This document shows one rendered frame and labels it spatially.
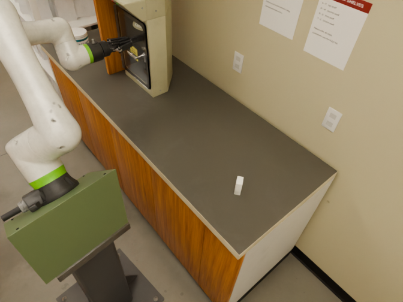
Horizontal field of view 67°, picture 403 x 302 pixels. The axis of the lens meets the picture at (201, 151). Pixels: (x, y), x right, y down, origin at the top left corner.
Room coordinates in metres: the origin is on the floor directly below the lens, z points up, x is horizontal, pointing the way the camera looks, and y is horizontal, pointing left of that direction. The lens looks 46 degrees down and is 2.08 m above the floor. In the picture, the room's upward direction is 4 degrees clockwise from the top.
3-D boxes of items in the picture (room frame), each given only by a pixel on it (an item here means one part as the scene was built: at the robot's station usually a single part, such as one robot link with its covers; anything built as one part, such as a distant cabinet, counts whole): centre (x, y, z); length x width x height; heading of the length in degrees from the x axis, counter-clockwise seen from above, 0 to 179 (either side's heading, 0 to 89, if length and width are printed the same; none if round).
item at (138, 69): (1.61, 0.43, 1.19); 0.30 x 0.01 x 0.40; 43
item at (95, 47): (1.34, 0.55, 1.31); 0.09 x 0.06 x 0.12; 43
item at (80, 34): (1.97, 0.91, 1.02); 0.13 x 0.13 x 0.15
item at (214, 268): (1.53, 0.26, 0.45); 2.05 x 0.67 x 0.90; 43
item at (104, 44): (1.39, 0.50, 1.31); 0.09 x 0.08 x 0.07; 133
